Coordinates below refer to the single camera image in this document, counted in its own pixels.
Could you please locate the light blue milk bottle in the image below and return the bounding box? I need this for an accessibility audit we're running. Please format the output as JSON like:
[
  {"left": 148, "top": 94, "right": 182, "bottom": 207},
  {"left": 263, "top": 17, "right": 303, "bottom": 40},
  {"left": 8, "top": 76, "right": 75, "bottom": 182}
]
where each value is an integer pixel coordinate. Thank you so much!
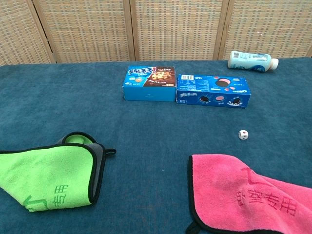
[{"left": 227, "top": 50, "right": 279, "bottom": 73}]

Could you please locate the woven folding screen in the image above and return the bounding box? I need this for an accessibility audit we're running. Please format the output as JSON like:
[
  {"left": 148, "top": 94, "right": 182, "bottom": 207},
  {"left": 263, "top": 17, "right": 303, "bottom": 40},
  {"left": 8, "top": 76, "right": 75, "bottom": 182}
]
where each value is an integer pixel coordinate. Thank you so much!
[{"left": 0, "top": 0, "right": 312, "bottom": 66}]

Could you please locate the pink microfiber cloth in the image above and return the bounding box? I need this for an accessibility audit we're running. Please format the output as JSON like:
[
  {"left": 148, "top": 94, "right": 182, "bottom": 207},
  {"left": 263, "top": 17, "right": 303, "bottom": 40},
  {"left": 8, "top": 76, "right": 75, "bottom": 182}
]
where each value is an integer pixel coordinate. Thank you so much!
[{"left": 185, "top": 154, "right": 312, "bottom": 234}]

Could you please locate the blue Oreo cookie box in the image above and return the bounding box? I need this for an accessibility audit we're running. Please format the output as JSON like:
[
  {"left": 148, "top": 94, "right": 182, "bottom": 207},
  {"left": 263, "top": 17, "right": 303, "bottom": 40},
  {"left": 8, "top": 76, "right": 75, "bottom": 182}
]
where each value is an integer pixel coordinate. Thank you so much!
[{"left": 175, "top": 74, "right": 252, "bottom": 109}]

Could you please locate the blue chocolate chip cookie box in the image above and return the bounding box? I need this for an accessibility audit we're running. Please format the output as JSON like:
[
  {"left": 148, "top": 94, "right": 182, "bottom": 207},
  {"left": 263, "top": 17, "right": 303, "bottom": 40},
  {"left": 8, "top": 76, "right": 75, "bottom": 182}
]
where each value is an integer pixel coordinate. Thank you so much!
[{"left": 122, "top": 65, "right": 177, "bottom": 102}]

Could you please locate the green microfiber cloth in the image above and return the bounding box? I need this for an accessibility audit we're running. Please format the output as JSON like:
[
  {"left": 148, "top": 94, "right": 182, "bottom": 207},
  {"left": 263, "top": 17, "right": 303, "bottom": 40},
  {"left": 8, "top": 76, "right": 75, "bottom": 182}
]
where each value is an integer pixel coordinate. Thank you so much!
[{"left": 0, "top": 131, "right": 117, "bottom": 213}]

